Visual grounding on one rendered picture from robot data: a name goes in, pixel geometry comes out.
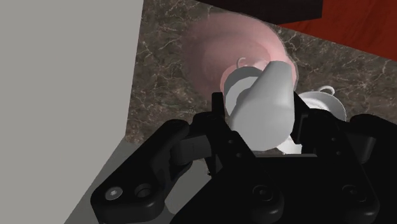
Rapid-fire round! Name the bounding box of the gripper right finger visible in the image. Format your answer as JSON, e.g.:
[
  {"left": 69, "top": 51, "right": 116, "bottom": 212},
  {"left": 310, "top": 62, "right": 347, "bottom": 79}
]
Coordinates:
[{"left": 291, "top": 91, "right": 397, "bottom": 224}]

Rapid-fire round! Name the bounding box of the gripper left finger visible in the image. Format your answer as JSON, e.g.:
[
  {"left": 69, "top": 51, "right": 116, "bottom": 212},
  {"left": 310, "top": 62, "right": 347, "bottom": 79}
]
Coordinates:
[{"left": 90, "top": 92, "right": 257, "bottom": 217}]

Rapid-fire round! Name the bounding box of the white teacup with handle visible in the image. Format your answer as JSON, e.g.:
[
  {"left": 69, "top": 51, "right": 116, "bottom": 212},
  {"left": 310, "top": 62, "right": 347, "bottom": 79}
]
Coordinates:
[{"left": 275, "top": 85, "right": 347, "bottom": 155}]

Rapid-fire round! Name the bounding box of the white cup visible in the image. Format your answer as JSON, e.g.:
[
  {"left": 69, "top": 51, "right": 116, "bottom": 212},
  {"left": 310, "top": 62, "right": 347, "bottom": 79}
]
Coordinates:
[{"left": 221, "top": 57, "right": 296, "bottom": 152}]

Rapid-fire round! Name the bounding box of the pink translucent bowl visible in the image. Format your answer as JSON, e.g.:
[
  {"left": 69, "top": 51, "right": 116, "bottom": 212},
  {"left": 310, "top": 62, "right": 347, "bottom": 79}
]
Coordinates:
[{"left": 182, "top": 13, "right": 299, "bottom": 103}]

